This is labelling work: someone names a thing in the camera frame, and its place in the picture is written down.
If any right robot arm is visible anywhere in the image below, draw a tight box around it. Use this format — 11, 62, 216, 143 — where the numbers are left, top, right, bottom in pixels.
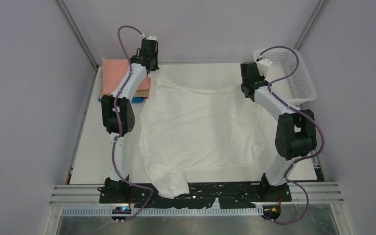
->
240, 60, 317, 201

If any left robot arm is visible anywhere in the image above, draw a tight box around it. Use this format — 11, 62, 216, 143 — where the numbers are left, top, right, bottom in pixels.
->
97, 37, 159, 204

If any white plastic basket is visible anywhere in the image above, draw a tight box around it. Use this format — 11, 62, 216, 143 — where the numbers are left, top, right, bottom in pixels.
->
253, 48, 317, 106

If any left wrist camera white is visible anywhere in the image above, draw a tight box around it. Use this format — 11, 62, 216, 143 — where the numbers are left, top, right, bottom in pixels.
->
140, 34, 157, 41

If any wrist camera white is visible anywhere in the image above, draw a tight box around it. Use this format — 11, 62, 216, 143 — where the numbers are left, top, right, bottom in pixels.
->
256, 57, 272, 77
140, 34, 157, 41

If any blue folded t shirt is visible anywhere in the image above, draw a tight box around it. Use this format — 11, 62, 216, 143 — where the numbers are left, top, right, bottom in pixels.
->
98, 96, 147, 103

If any white t shirt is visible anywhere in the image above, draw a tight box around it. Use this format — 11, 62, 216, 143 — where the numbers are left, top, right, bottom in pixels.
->
138, 71, 267, 199

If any frame post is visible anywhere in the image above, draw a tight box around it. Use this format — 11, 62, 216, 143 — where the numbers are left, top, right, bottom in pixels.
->
54, 0, 98, 70
293, 0, 330, 50

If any aluminium frame rail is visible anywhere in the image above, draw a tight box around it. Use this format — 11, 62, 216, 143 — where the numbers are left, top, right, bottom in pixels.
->
49, 182, 344, 218

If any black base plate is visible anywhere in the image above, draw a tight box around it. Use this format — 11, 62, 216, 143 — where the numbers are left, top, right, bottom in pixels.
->
97, 179, 292, 209

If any tan folded t shirt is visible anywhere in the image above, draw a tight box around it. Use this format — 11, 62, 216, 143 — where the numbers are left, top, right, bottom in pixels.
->
98, 70, 151, 102

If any left frame post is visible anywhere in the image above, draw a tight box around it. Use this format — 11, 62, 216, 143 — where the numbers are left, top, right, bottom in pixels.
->
54, 0, 98, 70

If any pink folded t shirt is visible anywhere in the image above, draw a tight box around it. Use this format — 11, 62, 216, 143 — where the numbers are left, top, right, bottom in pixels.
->
101, 57, 151, 95

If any right frame post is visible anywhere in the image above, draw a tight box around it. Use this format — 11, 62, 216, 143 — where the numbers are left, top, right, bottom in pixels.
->
293, 0, 330, 50

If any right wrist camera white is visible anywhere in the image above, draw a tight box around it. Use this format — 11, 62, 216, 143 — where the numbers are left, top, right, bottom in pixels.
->
256, 57, 272, 77

